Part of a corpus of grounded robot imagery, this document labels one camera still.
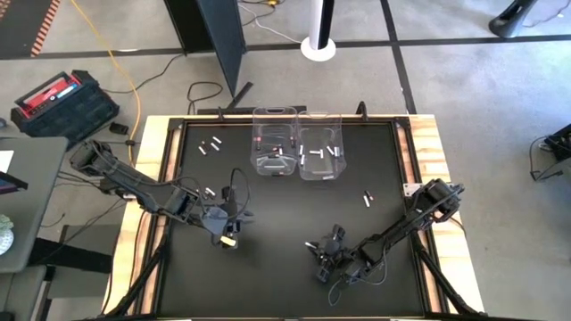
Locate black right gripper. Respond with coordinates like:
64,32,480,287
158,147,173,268
305,225,358,280

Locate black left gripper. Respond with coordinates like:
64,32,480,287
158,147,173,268
203,185,243,250

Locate clear plastic bin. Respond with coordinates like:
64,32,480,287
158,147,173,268
251,105,300,178
296,111,348,182

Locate black floor bar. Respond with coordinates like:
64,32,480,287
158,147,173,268
197,104,309,116

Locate black partition foot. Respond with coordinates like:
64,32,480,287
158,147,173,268
225,81,254,111

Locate black desk base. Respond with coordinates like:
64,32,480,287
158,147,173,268
27,224,113,275

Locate dark partition panel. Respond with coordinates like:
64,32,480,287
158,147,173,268
163,0,248,98

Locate grey desk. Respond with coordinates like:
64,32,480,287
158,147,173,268
0,136,69,274

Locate red and black toolbox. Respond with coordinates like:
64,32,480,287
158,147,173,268
11,69,120,140

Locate white pole with round base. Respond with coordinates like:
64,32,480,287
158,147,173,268
300,0,337,62

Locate grey chair seat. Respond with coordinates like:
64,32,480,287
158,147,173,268
0,264,49,321

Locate patterned bowl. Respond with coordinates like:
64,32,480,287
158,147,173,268
0,213,15,257

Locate white paper sheet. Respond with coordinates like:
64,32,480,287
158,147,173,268
0,149,15,174

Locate black equipment on cart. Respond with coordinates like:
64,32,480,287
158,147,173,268
529,123,571,183

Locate black orange-striped floor mat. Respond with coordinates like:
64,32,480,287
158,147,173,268
0,0,62,58

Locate black stand foot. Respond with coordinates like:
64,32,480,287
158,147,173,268
488,0,540,39

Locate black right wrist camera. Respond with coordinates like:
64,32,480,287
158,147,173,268
318,262,335,284

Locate black looped floor cable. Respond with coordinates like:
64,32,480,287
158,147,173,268
186,80,224,116

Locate yellow cable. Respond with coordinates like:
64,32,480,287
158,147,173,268
70,0,143,164

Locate white floor cable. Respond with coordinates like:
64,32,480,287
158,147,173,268
238,2,304,45

